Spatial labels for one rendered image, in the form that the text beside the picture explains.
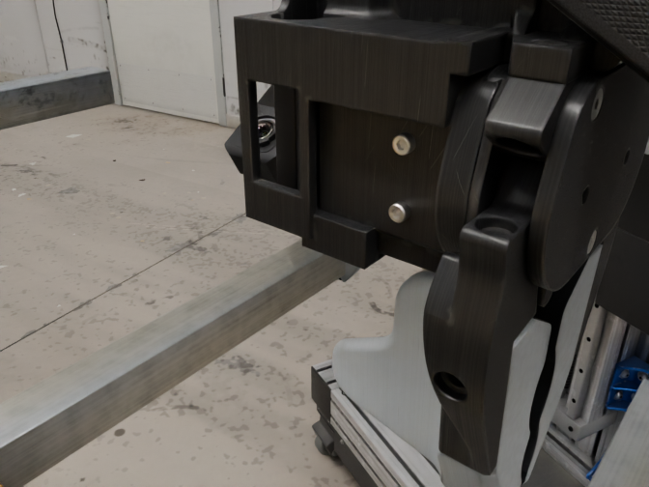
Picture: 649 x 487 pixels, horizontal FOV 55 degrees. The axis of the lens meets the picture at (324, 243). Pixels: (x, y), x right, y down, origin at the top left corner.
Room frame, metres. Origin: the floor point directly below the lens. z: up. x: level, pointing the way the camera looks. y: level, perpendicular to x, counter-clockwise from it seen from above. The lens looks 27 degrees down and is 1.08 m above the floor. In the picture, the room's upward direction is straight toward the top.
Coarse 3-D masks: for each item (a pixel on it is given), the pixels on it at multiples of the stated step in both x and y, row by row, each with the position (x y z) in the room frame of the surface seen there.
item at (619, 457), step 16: (640, 384) 0.26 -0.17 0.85; (640, 400) 0.25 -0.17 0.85; (624, 416) 0.24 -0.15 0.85; (640, 416) 0.24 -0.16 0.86; (624, 432) 0.23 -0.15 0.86; (640, 432) 0.23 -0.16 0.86; (608, 448) 0.22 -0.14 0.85; (624, 448) 0.22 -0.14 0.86; (640, 448) 0.22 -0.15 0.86; (608, 464) 0.21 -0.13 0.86; (624, 464) 0.21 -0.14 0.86; (640, 464) 0.21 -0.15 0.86; (592, 480) 0.20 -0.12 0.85; (608, 480) 0.20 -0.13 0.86; (624, 480) 0.20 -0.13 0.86; (640, 480) 0.20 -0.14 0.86
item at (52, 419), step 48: (240, 288) 0.35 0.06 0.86; (288, 288) 0.37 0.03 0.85; (144, 336) 0.30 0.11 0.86; (192, 336) 0.30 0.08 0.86; (240, 336) 0.33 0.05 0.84; (48, 384) 0.26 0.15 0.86; (96, 384) 0.26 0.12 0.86; (144, 384) 0.27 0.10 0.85; (0, 432) 0.22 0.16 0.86; (48, 432) 0.23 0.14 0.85; (96, 432) 0.25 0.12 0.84; (0, 480) 0.21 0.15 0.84
